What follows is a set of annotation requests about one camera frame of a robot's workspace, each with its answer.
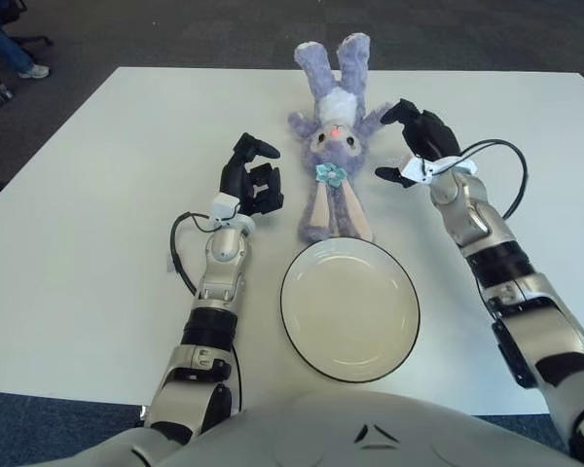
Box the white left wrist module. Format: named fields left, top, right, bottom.
left=211, top=193, right=240, bottom=223

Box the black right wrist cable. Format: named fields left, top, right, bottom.
left=455, top=139, right=528, bottom=219

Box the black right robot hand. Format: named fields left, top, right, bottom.
left=373, top=98, right=461, bottom=189

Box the purple plush bunny doll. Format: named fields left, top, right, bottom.
left=286, top=32, right=395, bottom=244

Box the white plate black rim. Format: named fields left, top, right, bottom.
left=279, top=236, right=421, bottom=383

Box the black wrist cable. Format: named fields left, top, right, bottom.
left=168, top=210, right=215, bottom=296
left=455, top=139, right=528, bottom=219

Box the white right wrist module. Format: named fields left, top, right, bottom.
left=401, top=154, right=478, bottom=186

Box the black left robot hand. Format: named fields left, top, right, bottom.
left=218, top=131, right=286, bottom=218

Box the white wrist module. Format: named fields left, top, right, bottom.
left=401, top=154, right=478, bottom=186
left=211, top=193, right=240, bottom=223

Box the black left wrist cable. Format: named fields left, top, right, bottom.
left=168, top=210, right=215, bottom=296

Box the blue jeans leg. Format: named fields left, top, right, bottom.
left=0, top=0, right=35, bottom=74

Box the grey robot torso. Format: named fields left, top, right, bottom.
left=72, top=391, right=584, bottom=467

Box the black chair base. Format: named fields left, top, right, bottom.
left=9, top=34, right=55, bottom=50

